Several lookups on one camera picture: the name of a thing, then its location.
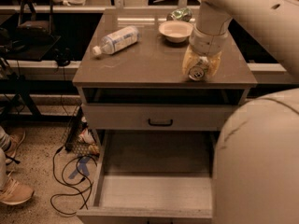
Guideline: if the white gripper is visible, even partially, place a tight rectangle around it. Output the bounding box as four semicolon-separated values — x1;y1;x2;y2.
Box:
182;26;228;79

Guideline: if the silver green 7up can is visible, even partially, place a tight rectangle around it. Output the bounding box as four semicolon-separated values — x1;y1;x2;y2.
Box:
188;57;209;81

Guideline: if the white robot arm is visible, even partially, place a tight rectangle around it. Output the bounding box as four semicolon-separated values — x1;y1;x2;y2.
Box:
183;0;299;224

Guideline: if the crushed green soda can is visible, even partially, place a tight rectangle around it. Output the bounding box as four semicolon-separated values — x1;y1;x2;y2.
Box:
166;7;192;22

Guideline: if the grey drawer cabinet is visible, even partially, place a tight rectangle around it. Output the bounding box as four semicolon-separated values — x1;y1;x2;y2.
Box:
72;7;259;224

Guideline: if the open grey drawer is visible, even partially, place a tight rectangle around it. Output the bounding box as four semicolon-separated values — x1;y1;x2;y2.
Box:
78;131;213;224

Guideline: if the white ceramic bowl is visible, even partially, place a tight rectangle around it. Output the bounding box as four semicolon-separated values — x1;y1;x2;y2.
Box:
159;21;193;43

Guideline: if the clear plastic water bottle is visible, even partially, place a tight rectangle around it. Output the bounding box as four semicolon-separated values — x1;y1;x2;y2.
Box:
93;25;139;56

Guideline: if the blue tape cross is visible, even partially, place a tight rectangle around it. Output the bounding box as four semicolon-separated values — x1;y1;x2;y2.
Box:
68;156;90;179

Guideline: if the tan sneaker far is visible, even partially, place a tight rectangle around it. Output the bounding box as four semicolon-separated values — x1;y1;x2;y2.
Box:
4;128;25;165

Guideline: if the tan sneaker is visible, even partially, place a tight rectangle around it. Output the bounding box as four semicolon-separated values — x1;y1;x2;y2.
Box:
0;177;34;205
4;128;25;165

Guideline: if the tan sneaker near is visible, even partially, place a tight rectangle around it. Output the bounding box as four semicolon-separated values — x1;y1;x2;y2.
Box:
0;177;34;205

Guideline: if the closed drawer with black handle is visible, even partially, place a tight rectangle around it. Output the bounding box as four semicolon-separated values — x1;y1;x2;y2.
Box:
82;104;237;131

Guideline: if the black wire basket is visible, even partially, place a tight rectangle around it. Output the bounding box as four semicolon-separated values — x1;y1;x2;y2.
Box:
62;107;100;157

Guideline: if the black cable on floor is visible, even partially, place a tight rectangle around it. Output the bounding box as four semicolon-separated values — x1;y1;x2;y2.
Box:
50;145;98;217

